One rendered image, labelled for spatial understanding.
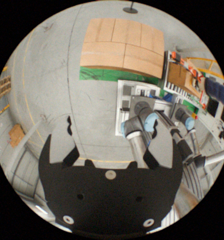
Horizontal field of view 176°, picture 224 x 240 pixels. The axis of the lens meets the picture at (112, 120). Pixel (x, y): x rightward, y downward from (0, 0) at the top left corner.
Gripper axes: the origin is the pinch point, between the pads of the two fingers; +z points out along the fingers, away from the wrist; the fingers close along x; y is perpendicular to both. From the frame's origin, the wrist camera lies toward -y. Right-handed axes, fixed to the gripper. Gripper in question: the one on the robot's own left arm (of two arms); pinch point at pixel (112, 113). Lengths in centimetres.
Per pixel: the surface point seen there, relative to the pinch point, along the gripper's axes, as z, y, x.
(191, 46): 91, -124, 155
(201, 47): 61, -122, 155
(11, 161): -48, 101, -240
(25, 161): -9, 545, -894
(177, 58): 42, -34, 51
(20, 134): 112, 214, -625
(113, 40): 98, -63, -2
